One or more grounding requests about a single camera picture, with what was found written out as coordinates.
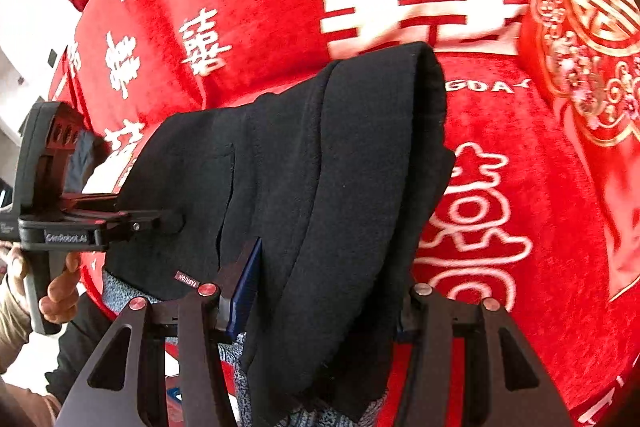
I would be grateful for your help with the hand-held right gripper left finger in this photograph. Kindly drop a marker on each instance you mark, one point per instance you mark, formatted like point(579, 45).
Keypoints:
point(245, 294)

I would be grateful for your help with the red printed blanket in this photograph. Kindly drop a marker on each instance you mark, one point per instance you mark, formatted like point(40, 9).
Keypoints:
point(260, 7)

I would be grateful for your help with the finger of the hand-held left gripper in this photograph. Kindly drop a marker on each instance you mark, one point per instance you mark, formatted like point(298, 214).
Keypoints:
point(150, 222)

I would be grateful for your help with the person's left hand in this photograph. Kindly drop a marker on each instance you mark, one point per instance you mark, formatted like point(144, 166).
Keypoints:
point(62, 292)

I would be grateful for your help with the dark cloth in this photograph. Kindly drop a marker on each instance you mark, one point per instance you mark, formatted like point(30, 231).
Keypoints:
point(82, 347)

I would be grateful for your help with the person's left forearm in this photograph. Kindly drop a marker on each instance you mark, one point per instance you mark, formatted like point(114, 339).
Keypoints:
point(12, 332)

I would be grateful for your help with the black pants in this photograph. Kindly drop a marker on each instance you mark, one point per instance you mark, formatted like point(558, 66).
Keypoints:
point(325, 157)

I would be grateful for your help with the red embroidered satin pillow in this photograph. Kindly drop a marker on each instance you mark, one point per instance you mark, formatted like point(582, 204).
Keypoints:
point(590, 32)

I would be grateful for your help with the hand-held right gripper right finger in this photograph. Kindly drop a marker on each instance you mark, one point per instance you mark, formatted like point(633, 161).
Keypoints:
point(425, 324)

